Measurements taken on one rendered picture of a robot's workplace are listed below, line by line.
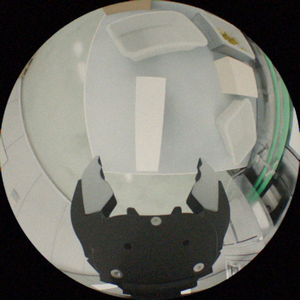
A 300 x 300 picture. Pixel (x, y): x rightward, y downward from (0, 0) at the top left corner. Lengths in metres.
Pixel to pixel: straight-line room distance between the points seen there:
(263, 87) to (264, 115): 0.14
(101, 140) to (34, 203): 2.88
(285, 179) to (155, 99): 0.91
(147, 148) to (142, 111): 0.09
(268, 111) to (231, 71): 0.31
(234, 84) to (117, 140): 0.40
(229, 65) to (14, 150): 3.36
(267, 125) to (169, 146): 0.52
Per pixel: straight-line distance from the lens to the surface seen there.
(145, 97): 0.21
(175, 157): 0.34
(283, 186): 0.90
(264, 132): 0.61
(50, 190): 3.18
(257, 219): 0.63
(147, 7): 0.51
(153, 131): 0.22
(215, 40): 0.38
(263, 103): 0.58
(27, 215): 3.09
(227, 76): 0.34
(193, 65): 0.33
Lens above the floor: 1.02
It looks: 61 degrees down
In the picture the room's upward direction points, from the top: 177 degrees clockwise
